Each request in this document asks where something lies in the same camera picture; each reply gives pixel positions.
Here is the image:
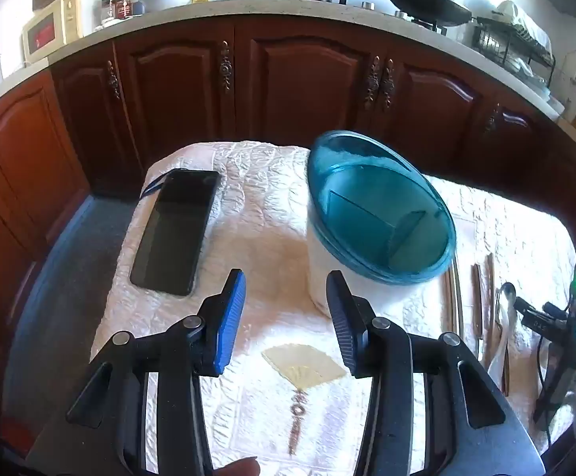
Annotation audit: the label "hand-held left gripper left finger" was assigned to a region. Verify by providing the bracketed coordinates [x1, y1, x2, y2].
[30, 268, 248, 476]

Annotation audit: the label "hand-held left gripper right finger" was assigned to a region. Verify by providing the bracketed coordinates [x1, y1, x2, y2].
[325, 270, 541, 476]

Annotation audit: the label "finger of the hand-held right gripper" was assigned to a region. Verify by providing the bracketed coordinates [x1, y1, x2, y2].
[513, 296, 574, 329]
[532, 327, 576, 431]

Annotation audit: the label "thick brown wooden chopstick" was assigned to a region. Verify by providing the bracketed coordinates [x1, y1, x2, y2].
[483, 253, 497, 319]

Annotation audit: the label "thin pale wooden chopstick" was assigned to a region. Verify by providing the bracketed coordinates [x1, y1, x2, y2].
[444, 270, 455, 332]
[454, 265, 464, 339]

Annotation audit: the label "teal and white utensil holder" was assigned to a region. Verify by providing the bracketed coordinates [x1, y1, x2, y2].
[307, 130, 457, 319]

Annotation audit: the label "person's left hand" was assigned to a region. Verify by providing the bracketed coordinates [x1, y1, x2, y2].
[217, 457, 263, 476]

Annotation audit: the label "metal spoon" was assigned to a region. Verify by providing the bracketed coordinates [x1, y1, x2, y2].
[489, 282, 518, 338]

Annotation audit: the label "white ceramic spoon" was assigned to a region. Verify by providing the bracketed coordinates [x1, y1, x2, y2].
[486, 303, 513, 378]

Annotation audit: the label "white quilted cloth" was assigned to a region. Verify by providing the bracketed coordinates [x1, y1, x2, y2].
[90, 140, 576, 476]

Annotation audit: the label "black smartphone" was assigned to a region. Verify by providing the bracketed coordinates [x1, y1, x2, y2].
[129, 169, 222, 297]

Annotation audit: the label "brown wooden lower cabinets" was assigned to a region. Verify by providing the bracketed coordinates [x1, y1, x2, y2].
[0, 12, 576, 318]

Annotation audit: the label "black dish rack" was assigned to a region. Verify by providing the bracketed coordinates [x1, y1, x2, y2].
[471, 0, 557, 101]

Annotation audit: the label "grey stone countertop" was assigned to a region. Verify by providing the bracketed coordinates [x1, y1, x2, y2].
[0, 0, 576, 159]

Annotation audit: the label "gas stove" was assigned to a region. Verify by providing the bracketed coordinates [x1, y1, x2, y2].
[258, 0, 448, 36]

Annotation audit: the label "black wok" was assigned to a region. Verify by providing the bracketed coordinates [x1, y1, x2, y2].
[376, 0, 474, 27]

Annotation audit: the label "cream microwave oven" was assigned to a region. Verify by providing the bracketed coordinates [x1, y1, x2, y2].
[21, 0, 83, 64]

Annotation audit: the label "blue strap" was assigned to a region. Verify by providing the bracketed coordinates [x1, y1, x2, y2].
[140, 175, 171, 197]

